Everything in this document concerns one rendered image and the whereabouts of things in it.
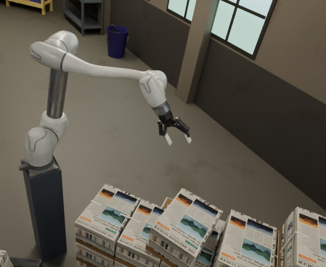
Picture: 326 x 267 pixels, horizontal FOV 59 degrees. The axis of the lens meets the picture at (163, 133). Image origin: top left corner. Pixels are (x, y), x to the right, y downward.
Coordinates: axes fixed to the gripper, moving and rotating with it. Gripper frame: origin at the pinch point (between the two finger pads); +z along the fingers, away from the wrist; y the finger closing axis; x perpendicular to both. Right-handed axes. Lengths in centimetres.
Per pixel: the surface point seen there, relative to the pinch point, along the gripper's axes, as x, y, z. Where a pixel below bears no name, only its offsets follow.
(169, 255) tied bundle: 42, 10, 47
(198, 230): 26, -4, 43
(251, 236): 14, -25, 61
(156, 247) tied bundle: 41, 18, 43
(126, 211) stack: 25, 49, 35
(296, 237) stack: 17, -52, 53
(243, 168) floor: -156, 63, 162
